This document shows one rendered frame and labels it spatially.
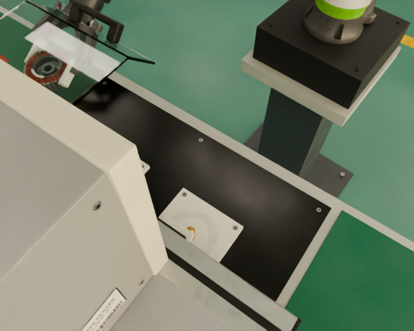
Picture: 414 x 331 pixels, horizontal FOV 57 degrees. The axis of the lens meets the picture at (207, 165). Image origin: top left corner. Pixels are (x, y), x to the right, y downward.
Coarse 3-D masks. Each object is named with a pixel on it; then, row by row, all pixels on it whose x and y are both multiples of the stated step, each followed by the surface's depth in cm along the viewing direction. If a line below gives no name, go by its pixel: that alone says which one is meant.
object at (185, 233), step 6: (168, 216) 66; (162, 222) 61; (168, 222) 65; (174, 222) 65; (174, 228) 65; (180, 228) 65; (186, 228) 65; (180, 234) 60; (186, 234) 64; (192, 234) 64
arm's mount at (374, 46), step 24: (288, 0) 102; (312, 0) 103; (264, 24) 96; (288, 24) 96; (384, 24) 99; (408, 24) 99; (264, 48) 99; (288, 48) 94; (312, 48) 92; (336, 48) 92; (360, 48) 93; (384, 48) 93; (288, 72) 99; (312, 72) 94; (336, 72) 89; (360, 72) 88; (336, 96) 94
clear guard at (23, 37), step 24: (0, 24) 64; (24, 24) 64; (48, 24) 64; (72, 24) 65; (0, 48) 61; (24, 48) 61; (48, 48) 61; (72, 48) 61; (96, 48) 61; (120, 48) 64; (24, 72) 58; (48, 72) 58; (72, 72) 58; (96, 72) 58; (72, 96) 56
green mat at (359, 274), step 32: (352, 224) 79; (320, 256) 76; (352, 256) 76; (384, 256) 76; (320, 288) 72; (352, 288) 72; (384, 288) 72; (320, 320) 69; (352, 320) 69; (384, 320) 69
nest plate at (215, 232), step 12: (180, 192) 79; (180, 204) 78; (192, 204) 78; (204, 204) 78; (180, 216) 77; (192, 216) 77; (204, 216) 77; (216, 216) 77; (204, 228) 75; (216, 228) 75; (228, 228) 75; (240, 228) 75; (192, 240) 74; (204, 240) 74; (216, 240) 74; (228, 240) 74; (204, 252) 73; (216, 252) 73
